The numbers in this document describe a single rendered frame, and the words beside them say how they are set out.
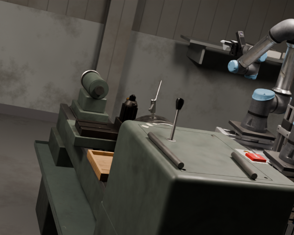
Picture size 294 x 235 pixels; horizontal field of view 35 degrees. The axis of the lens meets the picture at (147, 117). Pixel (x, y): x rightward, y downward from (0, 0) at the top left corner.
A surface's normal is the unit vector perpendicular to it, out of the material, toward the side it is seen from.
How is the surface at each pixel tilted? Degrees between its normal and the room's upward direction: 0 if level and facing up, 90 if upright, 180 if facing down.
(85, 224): 0
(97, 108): 90
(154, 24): 90
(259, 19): 90
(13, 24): 90
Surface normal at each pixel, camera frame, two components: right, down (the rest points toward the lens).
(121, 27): 0.18, 0.29
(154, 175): -0.92, -0.13
